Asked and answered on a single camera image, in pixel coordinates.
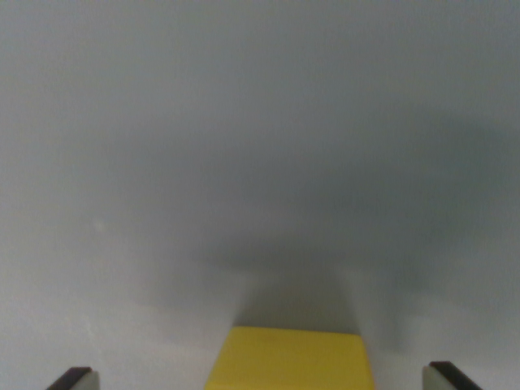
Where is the yellow cube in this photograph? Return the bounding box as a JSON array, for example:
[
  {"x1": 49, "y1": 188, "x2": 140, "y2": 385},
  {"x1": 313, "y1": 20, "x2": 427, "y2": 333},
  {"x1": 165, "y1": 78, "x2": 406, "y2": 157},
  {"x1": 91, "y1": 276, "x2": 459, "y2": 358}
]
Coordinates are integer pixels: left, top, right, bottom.
[{"x1": 202, "y1": 325, "x2": 377, "y2": 390}]

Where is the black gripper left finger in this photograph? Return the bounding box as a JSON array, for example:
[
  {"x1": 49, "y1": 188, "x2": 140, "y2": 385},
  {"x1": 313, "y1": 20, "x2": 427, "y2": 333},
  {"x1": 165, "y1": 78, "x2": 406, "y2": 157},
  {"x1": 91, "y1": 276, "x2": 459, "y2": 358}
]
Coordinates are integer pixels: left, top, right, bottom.
[{"x1": 45, "y1": 366, "x2": 101, "y2": 390}]

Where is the grey plastic bin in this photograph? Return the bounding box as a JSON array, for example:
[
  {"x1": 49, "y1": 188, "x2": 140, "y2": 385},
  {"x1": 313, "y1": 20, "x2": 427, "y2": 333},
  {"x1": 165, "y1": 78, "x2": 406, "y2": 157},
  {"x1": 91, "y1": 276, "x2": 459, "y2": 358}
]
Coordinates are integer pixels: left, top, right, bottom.
[{"x1": 0, "y1": 0, "x2": 520, "y2": 390}]

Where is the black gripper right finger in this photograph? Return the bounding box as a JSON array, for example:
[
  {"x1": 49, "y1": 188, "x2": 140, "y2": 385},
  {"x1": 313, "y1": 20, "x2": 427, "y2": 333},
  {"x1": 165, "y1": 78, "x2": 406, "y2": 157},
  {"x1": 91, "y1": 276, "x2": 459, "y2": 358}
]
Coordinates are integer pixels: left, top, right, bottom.
[{"x1": 422, "y1": 361, "x2": 485, "y2": 390}]

